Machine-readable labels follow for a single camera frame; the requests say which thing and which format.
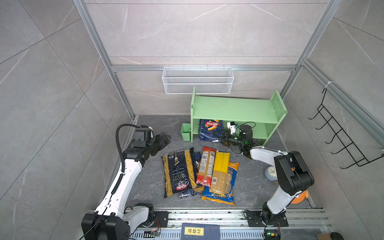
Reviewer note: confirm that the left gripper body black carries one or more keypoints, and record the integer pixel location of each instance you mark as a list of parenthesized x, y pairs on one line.
[(158, 143)]

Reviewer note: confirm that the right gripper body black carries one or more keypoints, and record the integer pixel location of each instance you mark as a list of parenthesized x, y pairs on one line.
[(232, 139)]

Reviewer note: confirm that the blue Barilla rigatoni box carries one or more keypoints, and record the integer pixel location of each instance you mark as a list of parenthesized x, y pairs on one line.
[(210, 130)]

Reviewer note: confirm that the red spaghetti pack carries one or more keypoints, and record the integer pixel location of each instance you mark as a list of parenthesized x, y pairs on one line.
[(206, 167)]

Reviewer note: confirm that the yellow spaghetti bag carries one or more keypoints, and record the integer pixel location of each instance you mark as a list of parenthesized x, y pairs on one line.
[(220, 173)]

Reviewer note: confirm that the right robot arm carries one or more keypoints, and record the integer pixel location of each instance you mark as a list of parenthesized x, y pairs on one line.
[(293, 174)]

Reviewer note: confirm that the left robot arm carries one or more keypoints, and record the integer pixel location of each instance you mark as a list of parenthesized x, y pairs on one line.
[(110, 220)]

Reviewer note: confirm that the black penne pasta bag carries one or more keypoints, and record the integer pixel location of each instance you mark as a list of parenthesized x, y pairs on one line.
[(180, 172)]

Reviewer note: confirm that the green two-tier shelf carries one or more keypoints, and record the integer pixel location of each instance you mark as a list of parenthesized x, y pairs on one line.
[(266, 114)]

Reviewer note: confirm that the blue orecchiette pasta bag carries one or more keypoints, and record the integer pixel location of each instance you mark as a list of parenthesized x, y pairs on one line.
[(228, 197)]

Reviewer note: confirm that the small green cup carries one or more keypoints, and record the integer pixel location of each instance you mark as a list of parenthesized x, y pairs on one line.
[(186, 132)]

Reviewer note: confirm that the small grey clock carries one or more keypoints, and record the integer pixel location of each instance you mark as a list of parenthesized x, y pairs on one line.
[(271, 174)]

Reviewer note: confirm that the orange monster plush toy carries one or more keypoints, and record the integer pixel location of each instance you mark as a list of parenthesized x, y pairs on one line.
[(301, 197)]

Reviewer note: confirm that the dark blue book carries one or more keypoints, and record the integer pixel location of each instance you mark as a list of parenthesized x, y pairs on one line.
[(200, 232)]

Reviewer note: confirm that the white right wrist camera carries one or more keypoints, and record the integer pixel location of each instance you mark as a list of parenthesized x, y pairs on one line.
[(232, 127)]

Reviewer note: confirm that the white wire mesh basket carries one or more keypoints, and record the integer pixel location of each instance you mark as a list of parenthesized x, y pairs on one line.
[(200, 80)]

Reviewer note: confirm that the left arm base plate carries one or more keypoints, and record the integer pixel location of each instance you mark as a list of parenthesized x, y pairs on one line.
[(160, 218)]

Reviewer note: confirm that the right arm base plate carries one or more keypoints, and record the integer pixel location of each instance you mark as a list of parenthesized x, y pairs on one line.
[(265, 219)]

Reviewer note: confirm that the black wire hook rack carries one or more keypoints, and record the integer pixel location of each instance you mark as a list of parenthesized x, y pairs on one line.
[(348, 145)]

